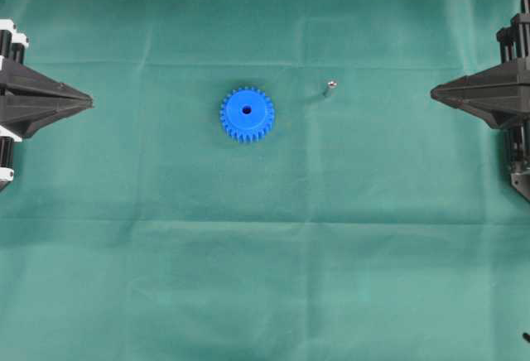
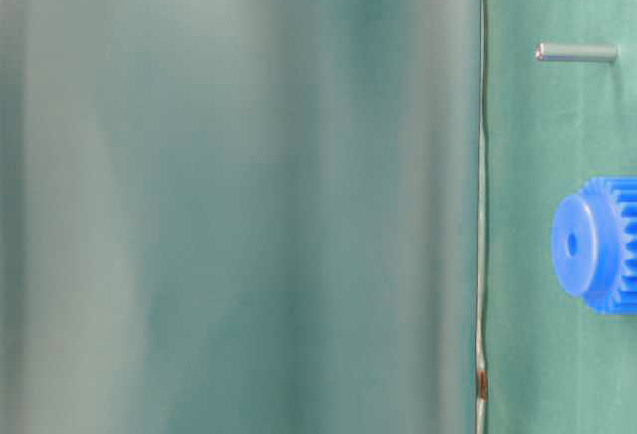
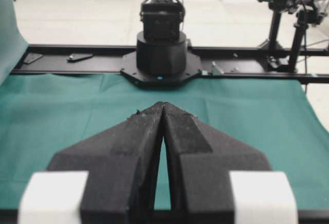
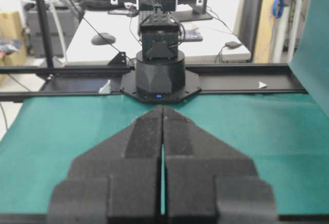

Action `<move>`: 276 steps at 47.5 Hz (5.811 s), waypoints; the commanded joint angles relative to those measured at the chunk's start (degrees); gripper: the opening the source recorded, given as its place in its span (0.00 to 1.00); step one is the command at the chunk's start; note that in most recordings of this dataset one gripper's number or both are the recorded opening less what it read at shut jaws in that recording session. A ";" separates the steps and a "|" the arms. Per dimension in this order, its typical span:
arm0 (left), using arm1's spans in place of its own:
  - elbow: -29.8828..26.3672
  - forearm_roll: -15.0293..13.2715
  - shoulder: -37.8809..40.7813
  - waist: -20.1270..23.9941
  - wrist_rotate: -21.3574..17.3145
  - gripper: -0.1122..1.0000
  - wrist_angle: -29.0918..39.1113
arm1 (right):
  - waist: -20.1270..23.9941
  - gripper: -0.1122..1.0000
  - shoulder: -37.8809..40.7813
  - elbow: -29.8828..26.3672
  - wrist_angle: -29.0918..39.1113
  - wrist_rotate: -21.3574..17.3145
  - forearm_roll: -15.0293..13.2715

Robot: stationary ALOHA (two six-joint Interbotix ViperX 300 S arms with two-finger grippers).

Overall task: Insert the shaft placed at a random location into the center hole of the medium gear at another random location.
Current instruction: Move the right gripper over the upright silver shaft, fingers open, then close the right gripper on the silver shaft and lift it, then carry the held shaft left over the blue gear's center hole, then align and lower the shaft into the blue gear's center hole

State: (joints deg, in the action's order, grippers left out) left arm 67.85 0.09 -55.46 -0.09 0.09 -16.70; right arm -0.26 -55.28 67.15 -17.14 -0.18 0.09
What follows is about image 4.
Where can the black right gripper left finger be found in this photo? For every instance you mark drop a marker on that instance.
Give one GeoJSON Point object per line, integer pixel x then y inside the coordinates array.
{"type": "Point", "coordinates": [116, 181]}

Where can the white office desk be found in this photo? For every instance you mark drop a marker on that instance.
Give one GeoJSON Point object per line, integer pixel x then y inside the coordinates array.
{"type": "Point", "coordinates": [210, 50]}

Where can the green table cloth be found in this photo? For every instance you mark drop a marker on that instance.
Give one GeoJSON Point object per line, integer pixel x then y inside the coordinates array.
{"type": "Point", "coordinates": [286, 135]}

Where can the green backdrop curtain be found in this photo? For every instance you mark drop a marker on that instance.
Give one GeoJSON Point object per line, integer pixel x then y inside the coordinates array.
{"type": "Point", "coordinates": [310, 63]}

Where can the black aluminium rail frame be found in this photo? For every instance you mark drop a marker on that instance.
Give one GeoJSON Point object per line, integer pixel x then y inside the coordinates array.
{"type": "Point", "coordinates": [119, 79]}

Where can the cardboard box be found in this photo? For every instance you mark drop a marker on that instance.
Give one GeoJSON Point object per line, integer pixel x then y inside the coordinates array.
{"type": "Point", "coordinates": [13, 47]}

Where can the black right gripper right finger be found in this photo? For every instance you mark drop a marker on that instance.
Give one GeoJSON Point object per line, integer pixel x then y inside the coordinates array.
{"type": "Point", "coordinates": [208, 181]}

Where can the black computer mouse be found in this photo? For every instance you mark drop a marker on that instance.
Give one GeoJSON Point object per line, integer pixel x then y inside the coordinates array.
{"type": "Point", "coordinates": [103, 39]}

